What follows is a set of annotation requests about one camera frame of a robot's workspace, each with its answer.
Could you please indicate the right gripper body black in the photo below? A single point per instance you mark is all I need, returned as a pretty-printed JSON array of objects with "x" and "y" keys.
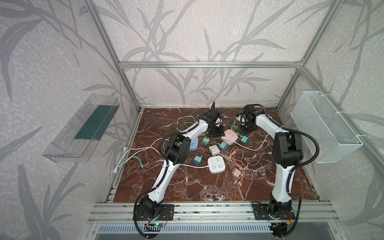
[{"x": 244, "y": 126}]

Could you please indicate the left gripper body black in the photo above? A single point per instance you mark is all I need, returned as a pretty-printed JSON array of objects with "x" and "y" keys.
[{"x": 215, "y": 129}]

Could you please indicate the white charger plug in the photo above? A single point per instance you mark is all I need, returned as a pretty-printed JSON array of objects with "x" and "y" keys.
[{"x": 214, "y": 150}]

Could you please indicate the teal charger plug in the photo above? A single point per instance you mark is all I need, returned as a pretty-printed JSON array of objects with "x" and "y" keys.
[{"x": 197, "y": 160}]

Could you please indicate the pink charger plug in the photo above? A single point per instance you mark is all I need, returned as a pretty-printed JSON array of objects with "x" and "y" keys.
[{"x": 236, "y": 173}]

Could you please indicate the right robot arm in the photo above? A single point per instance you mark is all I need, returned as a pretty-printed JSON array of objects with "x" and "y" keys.
[{"x": 287, "y": 153}]

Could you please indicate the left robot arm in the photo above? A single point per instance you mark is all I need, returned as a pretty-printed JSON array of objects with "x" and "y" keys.
[{"x": 175, "y": 154}]

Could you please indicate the blue power strip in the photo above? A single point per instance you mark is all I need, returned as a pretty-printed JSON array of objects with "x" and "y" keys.
[{"x": 194, "y": 145}]

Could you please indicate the white wire mesh basket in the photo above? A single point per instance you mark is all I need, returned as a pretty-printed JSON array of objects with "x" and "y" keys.
[{"x": 314, "y": 115}]

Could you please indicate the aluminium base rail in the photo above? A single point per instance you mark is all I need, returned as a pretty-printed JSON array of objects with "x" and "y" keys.
[{"x": 209, "y": 212}]

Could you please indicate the clear plastic wall bin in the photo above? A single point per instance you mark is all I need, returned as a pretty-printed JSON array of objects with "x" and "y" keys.
[{"x": 79, "y": 138}]

